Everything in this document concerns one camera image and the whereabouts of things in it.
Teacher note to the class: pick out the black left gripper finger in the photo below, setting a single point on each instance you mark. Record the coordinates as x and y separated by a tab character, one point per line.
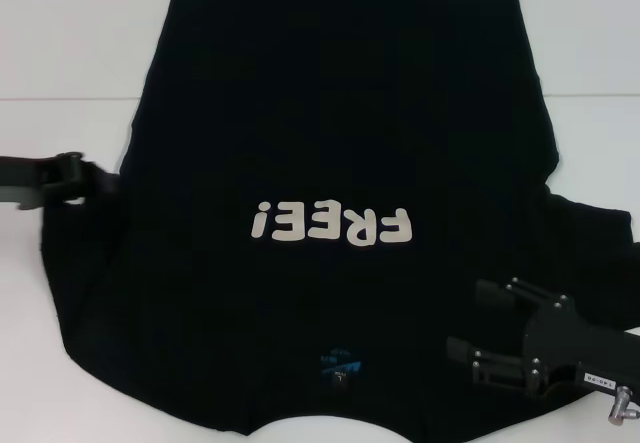
77	178

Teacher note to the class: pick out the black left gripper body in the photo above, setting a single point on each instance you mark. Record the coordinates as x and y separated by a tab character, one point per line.
30	180

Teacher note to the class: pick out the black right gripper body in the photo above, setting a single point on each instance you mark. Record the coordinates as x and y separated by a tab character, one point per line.
555	338

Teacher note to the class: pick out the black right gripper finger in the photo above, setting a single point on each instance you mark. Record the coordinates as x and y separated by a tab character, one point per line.
490	294
495	365

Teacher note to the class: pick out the black shirt with FREE print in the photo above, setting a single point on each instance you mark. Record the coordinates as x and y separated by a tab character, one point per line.
320	113

